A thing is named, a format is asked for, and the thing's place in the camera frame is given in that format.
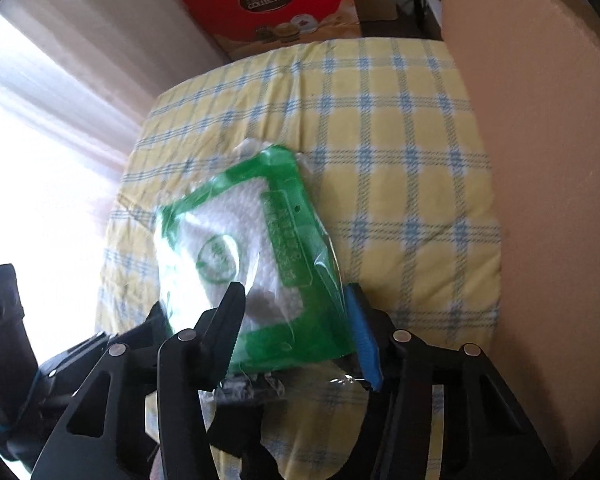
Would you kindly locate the red cookie gift box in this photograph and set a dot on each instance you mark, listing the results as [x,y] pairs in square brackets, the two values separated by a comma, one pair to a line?
[245,28]

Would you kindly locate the green white desiccant packet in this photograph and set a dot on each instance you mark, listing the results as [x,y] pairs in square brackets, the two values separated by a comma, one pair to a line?
[251,220]

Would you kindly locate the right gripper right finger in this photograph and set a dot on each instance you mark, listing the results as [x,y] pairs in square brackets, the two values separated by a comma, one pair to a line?
[365,328]

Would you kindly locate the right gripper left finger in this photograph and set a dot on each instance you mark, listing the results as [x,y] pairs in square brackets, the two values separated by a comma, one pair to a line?
[216,342]

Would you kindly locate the white sheer curtain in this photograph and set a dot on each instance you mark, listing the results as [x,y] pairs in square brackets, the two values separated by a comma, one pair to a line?
[77,78]

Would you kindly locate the yellow blue checkered cloth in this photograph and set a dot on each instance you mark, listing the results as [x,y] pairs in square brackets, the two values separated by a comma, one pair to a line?
[398,174]

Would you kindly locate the large open cardboard box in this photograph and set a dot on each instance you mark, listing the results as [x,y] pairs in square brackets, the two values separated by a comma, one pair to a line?
[532,71]

